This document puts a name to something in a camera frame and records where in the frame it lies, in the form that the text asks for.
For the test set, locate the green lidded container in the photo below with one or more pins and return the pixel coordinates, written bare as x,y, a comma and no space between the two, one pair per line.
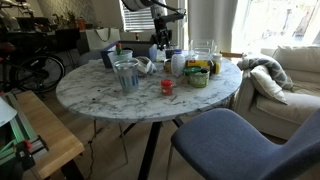
198,79

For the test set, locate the yellow box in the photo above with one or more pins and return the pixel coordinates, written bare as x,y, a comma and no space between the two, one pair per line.
199,63

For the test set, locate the small jar with red lid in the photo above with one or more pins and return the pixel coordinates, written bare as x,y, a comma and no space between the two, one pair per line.
166,87

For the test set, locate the black and yellow jar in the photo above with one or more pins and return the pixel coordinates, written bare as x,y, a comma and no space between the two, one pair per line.
213,68

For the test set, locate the blue upholstered chair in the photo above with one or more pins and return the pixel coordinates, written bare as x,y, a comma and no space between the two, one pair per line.
226,146

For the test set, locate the small white jar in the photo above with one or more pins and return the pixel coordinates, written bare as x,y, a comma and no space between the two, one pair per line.
217,58

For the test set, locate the potted plant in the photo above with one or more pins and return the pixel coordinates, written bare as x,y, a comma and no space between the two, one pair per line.
70,18

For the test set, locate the clear tumbler with blue stripes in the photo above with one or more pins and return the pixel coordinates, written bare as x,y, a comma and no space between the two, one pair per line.
126,78

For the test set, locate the orange canister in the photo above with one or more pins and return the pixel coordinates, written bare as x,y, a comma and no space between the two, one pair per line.
81,23

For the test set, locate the clear round plastic container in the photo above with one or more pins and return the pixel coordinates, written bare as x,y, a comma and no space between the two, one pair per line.
115,59

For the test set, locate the cream pillow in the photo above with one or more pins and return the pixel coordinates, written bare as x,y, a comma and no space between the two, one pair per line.
266,85

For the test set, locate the beige sofa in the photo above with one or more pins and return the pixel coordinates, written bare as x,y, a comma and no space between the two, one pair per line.
300,100

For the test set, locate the tiny red bottle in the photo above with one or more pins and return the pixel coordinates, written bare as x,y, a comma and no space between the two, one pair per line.
136,36

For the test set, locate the wooden bench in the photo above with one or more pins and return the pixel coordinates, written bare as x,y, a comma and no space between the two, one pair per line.
46,133

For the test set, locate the blue box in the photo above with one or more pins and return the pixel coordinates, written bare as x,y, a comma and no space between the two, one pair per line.
140,48

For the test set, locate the patterned grey white cloth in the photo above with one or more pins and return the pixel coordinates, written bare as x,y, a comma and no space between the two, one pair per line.
146,66

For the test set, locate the black table legs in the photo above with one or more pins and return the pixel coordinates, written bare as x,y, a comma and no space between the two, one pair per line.
150,146

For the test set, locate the green bottle with red cap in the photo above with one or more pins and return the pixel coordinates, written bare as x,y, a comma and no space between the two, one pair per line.
118,50

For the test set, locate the white window blinds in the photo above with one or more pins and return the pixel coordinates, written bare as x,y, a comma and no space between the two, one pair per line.
136,21

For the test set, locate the black cabinet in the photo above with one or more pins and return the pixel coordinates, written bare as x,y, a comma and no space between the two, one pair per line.
66,38

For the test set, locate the grey patterned blanket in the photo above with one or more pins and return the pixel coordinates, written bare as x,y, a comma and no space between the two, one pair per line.
276,70

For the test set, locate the white bottle with blue cap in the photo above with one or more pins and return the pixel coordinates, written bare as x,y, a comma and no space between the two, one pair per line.
177,63

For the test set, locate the black bicycle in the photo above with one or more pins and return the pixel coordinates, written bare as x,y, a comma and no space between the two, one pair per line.
36,58

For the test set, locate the beige curtain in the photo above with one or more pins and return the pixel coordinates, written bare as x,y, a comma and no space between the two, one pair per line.
210,23

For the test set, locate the clear plastic bin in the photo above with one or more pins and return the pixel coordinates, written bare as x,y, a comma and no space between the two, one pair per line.
201,46

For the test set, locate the green rail tool red knob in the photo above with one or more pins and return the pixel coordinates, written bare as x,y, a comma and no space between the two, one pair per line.
23,146

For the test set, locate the white lampshade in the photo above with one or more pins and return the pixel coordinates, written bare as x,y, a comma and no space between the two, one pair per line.
5,111

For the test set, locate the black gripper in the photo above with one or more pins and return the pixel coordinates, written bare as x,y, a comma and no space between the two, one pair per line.
162,29

